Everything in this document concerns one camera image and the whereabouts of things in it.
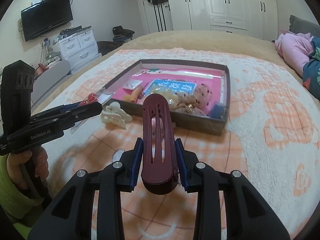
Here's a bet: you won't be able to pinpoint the red ball earrings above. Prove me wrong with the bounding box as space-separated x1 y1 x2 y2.
71 93 115 134

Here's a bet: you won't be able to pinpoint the small clear earring packet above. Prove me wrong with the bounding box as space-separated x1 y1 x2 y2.
123 79 143 90

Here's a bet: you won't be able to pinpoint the maroon curved hair clip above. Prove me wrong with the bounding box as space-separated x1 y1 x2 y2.
141 94 178 195

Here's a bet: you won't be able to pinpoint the pearl hair accessory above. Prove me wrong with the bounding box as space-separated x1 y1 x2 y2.
163 90 180 109

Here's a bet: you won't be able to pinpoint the clear blue pin box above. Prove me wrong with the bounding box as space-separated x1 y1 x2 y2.
208 103 228 120

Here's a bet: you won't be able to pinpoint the green sleeve forearm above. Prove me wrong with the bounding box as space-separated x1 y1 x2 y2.
1 151 52 239

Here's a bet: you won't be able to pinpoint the person's left hand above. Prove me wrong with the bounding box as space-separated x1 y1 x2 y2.
7 146 49 190

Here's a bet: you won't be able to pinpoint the cream claw hair clip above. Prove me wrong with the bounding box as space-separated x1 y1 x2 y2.
101 101 133 129

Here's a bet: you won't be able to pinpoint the white drawer cabinet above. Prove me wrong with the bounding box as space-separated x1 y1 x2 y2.
53 28 102 72

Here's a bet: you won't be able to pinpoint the orange comb hair clip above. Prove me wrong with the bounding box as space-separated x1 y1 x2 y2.
123 85 143 103

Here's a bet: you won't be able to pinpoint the orange white plush blanket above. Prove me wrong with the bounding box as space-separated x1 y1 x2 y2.
44 48 319 239

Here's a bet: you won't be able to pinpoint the dark clothes pile on chair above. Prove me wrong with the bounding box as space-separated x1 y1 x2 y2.
97 25 135 56

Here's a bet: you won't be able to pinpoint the pink dotted mesh bow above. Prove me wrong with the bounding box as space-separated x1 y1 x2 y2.
172 83 213 116

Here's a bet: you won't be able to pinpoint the brown cardboard tray box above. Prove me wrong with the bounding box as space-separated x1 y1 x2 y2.
104 59 231 135

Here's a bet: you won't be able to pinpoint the white door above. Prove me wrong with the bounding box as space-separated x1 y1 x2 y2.
137 0 173 34

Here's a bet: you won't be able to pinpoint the pink quilt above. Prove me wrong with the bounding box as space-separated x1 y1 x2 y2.
275 33 313 77

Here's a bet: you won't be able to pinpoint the grey headboard cushion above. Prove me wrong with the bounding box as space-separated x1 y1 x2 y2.
289 15 320 37

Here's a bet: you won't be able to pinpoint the white wardrobe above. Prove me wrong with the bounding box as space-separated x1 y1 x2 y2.
169 0 278 41

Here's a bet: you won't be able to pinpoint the black wall television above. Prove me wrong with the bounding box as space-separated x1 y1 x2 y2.
21 0 73 41

